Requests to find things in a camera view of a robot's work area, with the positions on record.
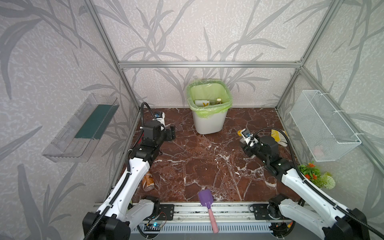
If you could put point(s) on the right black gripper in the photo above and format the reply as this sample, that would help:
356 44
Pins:
247 149

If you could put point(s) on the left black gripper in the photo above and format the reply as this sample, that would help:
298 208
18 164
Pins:
171 132

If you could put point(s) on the white yellow label bottle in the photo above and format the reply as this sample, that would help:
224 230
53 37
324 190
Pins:
202 103

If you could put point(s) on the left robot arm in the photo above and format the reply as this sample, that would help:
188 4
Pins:
114 220

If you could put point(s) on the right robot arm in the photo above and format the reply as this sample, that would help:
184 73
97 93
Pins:
352 225

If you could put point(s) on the white trash bin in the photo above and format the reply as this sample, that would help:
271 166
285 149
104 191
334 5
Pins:
210 125

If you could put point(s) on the green bin liner bag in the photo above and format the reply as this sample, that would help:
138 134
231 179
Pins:
209 89

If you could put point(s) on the yellow snack wrapper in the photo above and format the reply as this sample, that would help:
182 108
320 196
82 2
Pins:
280 138

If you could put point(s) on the brown coffee bottle lying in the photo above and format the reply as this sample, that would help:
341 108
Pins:
148 183

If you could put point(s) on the artificial flower pot plant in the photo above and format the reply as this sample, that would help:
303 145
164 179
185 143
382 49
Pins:
313 174

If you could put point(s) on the purple pink silicone spatula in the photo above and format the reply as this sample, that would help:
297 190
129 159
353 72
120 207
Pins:
206 199

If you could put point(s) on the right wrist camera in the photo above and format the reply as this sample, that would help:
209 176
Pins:
253 144

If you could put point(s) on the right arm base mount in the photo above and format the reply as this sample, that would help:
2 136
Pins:
263 211

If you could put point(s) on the white wire mesh basket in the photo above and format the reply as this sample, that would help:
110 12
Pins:
326 133

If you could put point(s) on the aluminium front rail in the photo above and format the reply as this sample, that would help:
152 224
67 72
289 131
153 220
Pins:
232 213

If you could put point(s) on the clear acrylic wall shelf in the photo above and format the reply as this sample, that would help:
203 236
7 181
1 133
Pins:
78 139

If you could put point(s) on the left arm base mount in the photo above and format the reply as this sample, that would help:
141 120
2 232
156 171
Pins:
165 213

